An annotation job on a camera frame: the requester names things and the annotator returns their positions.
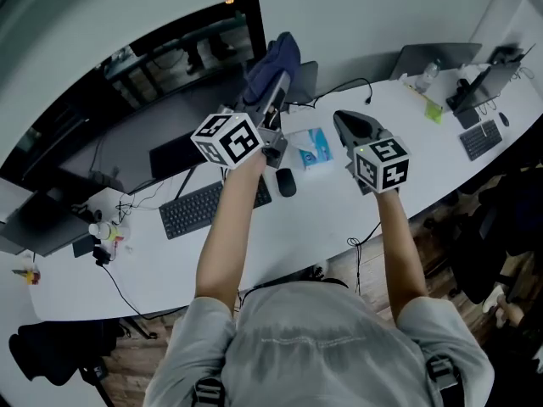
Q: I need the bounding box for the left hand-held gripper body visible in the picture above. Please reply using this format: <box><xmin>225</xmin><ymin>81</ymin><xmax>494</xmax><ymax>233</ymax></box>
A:
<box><xmin>189</xmin><ymin>103</ymin><xmax>290</xmax><ymax>170</ymax></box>

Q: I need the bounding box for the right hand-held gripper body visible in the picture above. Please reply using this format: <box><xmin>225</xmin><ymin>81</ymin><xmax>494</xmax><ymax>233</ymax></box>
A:
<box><xmin>344</xmin><ymin>128</ymin><xmax>412</xmax><ymax>197</ymax></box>

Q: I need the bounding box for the blue knitted cloth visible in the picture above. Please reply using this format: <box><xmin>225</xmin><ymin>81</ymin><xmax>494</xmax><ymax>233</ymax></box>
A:
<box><xmin>244</xmin><ymin>31</ymin><xmax>303</xmax><ymax>103</ymax></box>

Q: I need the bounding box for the person's right forearm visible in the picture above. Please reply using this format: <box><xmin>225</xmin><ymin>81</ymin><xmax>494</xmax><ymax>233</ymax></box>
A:
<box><xmin>375</xmin><ymin>187</ymin><xmax>428</xmax><ymax>326</ymax></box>

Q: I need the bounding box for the person's left forearm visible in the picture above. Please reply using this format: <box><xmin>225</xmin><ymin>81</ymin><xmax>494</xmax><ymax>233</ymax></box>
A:
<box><xmin>195</xmin><ymin>154</ymin><xmax>269</xmax><ymax>313</ymax></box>

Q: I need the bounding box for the large curved monitor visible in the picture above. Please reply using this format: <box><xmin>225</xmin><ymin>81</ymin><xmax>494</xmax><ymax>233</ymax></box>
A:
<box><xmin>0</xmin><ymin>0</ymin><xmax>255</xmax><ymax>167</ymax></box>

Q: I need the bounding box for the large black monitor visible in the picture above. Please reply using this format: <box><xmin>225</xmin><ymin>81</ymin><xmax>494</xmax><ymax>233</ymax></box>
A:
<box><xmin>0</xmin><ymin>114</ymin><xmax>94</xmax><ymax>197</ymax></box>

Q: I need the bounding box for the small dark grey monitor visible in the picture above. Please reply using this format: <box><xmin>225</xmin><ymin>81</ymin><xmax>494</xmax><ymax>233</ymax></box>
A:
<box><xmin>0</xmin><ymin>188</ymin><xmax>99</xmax><ymax>259</ymax></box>

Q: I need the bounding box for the blue white tissue pack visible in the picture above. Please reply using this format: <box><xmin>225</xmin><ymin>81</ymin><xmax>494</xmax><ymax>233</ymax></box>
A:
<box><xmin>287</xmin><ymin>127</ymin><xmax>335</xmax><ymax>170</ymax></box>

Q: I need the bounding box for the black computer mouse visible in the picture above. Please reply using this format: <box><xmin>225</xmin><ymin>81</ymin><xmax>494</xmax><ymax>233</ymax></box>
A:
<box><xmin>275</xmin><ymin>167</ymin><xmax>298</xmax><ymax>198</ymax></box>

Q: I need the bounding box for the green flat pack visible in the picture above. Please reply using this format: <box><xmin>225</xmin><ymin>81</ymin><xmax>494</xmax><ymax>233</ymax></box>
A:
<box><xmin>423</xmin><ymin>99</ymin><xmax>444</xmax><ymax>126</ymax></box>

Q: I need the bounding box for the clear water bottle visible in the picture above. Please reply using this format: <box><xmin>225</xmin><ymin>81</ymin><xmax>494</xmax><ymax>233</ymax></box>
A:
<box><xmin>413</xmin><ymin>59</ymin><xmax>443</xmax><ymax>95</ymax></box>

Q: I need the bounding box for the small black keyboard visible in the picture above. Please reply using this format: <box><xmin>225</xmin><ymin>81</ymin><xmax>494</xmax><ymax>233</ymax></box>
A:
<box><xmin>459</xmin><ymin>119</ymin><xmax>504</xmax><ymax>162</ymax></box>

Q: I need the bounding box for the black office chair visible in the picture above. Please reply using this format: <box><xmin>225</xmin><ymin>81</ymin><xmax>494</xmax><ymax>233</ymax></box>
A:
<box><xmin>448</xmin><ymin>163</ymin><xmax>543</xmax><ymax>305</ymax></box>
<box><xmin>8</xmin><ymin>318</ymin><xmax>159</xmax><ymax>407</ymax></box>

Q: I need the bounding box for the person's grey T-shirt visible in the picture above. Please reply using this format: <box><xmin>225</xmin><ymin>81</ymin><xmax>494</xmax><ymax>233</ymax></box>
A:
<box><xmin>143</xmin><ymin>280</ymin><xmax>495</xmax><ymax>407</ymax></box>

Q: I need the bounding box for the small yellow red item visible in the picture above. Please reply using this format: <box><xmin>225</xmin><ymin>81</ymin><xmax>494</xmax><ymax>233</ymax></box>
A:
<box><xmin>11</xmin><ymin>267</ymin><xmax>42</xmax><ymax>287</ymax></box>

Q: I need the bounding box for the black cable with plug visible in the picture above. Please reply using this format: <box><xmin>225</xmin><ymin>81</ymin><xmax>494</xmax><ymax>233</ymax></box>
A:
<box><xmin>313</xmin><ymin>77</ymin><xmax>375</xmax><ymax>108</ymax></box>

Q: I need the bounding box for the hanging black cable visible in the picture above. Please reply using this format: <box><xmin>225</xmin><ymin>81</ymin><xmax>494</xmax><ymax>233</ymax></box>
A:
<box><xmin>346</xmin><ymin>221</ymin><xmax>383</xmax><ymax>297</ymax></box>

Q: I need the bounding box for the tangled black cable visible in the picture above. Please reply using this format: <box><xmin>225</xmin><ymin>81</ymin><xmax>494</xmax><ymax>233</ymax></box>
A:
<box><xmin>114</xmin><ymin>179</ymin><xmax>165</xmax><ymax>225</ymax></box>

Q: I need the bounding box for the black adapter cable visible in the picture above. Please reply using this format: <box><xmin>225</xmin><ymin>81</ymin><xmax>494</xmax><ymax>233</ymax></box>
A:
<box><xmin>101</xmin><ymin>263</ymin><xmax>188</xmax><ymax>320</ymax></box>

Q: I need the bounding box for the grey harness strap buckle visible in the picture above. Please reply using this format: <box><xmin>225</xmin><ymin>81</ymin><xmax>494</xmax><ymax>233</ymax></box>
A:
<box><xmin>193</xmin><ymin>377</ymin><xmax>226</xmax><ymax>407</ymax></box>
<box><xmin>426</xmin><ymin>354</ymin><xmax>463</xmax><ymax>392</ymax></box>

